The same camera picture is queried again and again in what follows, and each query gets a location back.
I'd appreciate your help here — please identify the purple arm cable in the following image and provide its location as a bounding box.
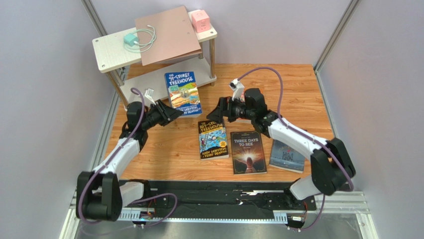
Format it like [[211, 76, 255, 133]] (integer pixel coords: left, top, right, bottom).
[[77, 87, 179, 230], [236, 66, 355, 232]]

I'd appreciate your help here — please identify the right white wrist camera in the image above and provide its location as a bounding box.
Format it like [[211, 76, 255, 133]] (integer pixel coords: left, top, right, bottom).
[[229, 78, 245, 102]]

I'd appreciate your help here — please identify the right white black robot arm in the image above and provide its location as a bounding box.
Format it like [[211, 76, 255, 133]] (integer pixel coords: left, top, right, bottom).
[[207, 88, 356, 203]]

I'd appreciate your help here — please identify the blue-grey 1984 book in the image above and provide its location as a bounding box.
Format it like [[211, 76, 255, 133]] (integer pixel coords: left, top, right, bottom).
[[269, 140, 305, 173]]

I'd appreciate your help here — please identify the pink cube power socket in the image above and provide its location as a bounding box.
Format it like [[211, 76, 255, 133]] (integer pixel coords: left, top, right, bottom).
[[191, 10, 211, 33]]

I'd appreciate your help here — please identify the mint white charger cable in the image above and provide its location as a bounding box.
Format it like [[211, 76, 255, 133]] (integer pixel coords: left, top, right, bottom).
[[124, 24, 157, 54]]

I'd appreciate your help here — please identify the black three days book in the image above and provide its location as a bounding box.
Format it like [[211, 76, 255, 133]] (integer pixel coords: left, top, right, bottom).
[[230, 131, 267, 175]]

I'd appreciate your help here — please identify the blue 91-storey treehouse book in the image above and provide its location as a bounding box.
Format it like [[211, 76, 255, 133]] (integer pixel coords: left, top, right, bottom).
[[164, 71, 203, 118]]

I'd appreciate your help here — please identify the brown file folder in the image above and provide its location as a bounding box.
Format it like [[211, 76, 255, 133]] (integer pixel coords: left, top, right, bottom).
[[135, 5, 202, 66]]

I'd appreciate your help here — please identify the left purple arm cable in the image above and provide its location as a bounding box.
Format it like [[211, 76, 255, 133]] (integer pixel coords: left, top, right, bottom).
[[77, 87, 179, 230]]

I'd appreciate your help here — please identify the mint green charger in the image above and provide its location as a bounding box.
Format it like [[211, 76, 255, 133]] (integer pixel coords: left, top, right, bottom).
[[123, 33, 139, 47]]

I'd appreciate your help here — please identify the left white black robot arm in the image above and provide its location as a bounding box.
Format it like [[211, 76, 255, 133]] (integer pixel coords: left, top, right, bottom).
[[76, 100, 183, 224]]

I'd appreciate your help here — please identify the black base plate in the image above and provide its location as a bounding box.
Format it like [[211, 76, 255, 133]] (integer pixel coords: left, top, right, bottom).
[[131, 181, 317, 220]]

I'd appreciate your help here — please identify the black 169-storey treehouse book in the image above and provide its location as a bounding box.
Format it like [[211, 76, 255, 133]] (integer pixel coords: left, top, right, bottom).
[[198, 120, 229, 160]]

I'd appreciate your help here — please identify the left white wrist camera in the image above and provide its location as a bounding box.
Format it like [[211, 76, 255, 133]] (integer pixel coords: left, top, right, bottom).
[[143, 88, 156, 107]]

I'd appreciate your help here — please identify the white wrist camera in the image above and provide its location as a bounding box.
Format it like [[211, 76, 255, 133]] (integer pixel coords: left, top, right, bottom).
[[143, 88, 156, 107], [229, 78, 245, 102]]

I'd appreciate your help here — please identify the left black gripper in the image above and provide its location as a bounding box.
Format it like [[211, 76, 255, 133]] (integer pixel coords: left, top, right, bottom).
[[141, 99, 184, 130]]

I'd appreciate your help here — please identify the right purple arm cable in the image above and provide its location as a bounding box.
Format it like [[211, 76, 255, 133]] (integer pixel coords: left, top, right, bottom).
[[236, 66, 355, 232]]

